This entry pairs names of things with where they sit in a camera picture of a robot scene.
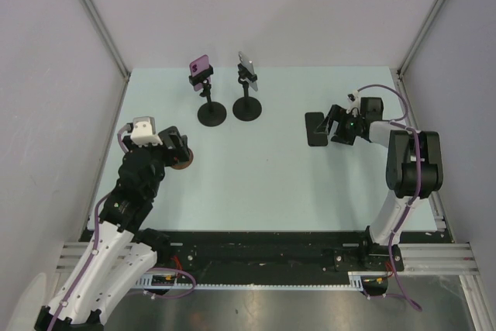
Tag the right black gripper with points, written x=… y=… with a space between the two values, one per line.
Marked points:
x=337 y=113

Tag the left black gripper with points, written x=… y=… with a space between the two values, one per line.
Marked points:
x=180 y=153

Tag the black phone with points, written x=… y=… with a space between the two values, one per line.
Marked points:
x=312 y=121

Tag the rusty base phone stand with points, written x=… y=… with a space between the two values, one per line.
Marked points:
x=184 y=164

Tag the black stand holding purple phone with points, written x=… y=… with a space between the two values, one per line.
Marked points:
x=211 y=113

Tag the purple phone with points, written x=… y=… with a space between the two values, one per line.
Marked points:
x=200 y=70

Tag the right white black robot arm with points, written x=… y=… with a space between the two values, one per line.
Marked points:
x=413 y=171

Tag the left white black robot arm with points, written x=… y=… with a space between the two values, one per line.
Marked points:
x=120 y=252

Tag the black stand holding white phone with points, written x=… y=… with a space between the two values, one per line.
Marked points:
x=246 y=108

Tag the white silver phone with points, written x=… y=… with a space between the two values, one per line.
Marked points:
x=246 y=71

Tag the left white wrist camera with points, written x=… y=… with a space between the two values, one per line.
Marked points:
x=142 y=133

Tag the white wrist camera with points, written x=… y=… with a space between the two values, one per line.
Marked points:
x=353 y=99
x=142 y=133

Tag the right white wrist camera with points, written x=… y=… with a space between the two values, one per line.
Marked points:
x=353 y=99

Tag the white slotted cable duct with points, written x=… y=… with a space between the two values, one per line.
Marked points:
x=350 y=281

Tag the right aluminium frame post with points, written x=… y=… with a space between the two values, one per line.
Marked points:
x=428 y=22

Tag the aluminium frame post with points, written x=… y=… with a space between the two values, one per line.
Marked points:
x=104 y=35
x=428 y=22

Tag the left aluminium frame post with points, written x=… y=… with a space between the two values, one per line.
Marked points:
x=104 y=35

